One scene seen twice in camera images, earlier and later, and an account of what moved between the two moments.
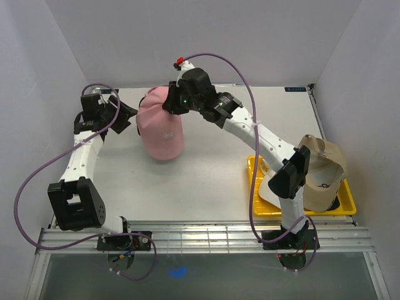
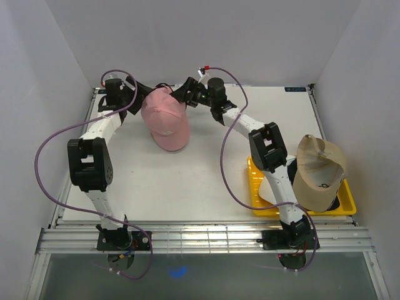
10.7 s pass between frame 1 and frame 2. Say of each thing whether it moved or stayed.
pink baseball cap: moved
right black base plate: stayed
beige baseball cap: stayed
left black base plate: stayed
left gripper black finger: moved
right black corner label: stayed
